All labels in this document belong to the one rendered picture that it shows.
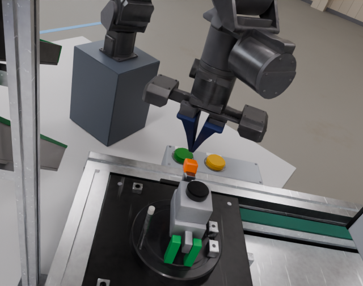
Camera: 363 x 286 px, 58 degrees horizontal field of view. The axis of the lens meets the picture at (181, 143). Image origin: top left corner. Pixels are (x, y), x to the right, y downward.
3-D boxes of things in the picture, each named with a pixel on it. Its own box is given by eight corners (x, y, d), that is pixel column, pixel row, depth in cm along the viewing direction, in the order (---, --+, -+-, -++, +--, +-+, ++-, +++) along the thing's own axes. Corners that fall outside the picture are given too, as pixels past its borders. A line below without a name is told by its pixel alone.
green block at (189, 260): (183, 258, 47) (193, 237, 44) (191, 259, 47) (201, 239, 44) (183, 265, 46) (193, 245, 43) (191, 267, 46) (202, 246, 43)
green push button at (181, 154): (172, 152, 70) (174, 145, 69) (190, 156, 71) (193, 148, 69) (172, 164, 67) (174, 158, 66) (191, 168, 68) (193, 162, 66)
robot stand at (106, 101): (108, 102, 95) (118, 36, 83) (144, 127, 90) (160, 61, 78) (68, 118, 84) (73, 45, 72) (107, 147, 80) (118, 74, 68)
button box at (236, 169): (160, 164, 74) (167, 143, 70) (248, 181, 77) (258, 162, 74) (159, 186, 69) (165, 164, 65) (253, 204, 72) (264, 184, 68)
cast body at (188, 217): (170, 201, 49) (182, 168, 45) (198, 206, 50) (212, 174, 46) (168, 251, 43) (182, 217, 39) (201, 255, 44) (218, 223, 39)
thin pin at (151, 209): (137, 243, 46) (149, 204, 41) (143, 244, 47) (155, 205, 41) (136, 248, 46) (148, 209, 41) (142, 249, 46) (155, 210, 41)
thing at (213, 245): (205, 244, 49) (208, 239, 48) (215, 246, 50) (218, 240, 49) (206, 256, 48) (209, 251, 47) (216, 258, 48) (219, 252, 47)
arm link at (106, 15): (99, 22, 71) (102, -8, 68) (136, 24, 76) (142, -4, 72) (110, 36, 67) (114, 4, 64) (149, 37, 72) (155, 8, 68)
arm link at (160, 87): (284, 93, 43) (285, 77, 48) (151, 47, 44) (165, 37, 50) (260, 143, 47) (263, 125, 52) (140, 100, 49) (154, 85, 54)
